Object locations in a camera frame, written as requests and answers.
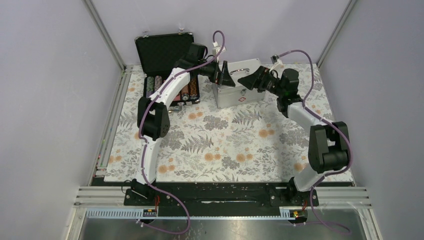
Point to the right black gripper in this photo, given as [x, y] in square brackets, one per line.
[257, 80]

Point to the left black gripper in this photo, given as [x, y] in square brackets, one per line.
[222, 77]

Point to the grey metal medicine box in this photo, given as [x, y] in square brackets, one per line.
[227, 96]

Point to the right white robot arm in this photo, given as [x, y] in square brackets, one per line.
[329, 149]

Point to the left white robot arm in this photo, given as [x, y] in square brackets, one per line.
[153, 119]

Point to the floral table mat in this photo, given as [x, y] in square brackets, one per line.
[252, 142]

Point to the black poker chip case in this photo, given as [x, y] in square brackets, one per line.
[158, 54]

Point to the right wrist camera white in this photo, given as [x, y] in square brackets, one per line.
[277, 63]

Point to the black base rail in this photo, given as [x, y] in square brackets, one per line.
[218, 199]

